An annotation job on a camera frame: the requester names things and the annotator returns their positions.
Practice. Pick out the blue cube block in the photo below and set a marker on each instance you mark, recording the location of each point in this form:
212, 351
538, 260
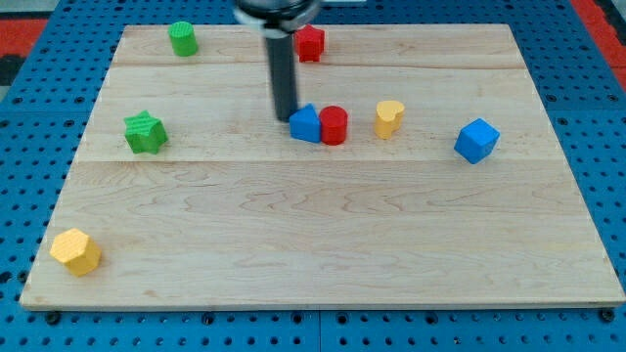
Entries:
476, 141

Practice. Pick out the blue triangular block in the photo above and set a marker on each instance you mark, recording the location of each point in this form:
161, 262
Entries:
305, 125

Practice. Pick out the green star block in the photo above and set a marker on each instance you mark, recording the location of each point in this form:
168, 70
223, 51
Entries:
144, 133

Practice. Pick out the yellow hexagon block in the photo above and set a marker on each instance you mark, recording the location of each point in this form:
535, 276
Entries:
76, 251

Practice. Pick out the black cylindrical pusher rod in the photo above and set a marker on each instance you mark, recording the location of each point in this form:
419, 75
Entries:
282, 76

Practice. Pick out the light wooden board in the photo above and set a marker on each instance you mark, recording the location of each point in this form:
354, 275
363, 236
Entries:
233, 213

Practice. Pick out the red star block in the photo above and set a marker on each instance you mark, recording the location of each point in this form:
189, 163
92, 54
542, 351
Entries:
309, 43

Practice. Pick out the green cylinder block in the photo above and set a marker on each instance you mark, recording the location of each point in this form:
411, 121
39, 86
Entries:
182, 38

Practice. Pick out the yellow heart block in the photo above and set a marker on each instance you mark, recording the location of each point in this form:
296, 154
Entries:
389, 115

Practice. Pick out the red cylinder block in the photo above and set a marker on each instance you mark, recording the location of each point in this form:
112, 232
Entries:
333, 121

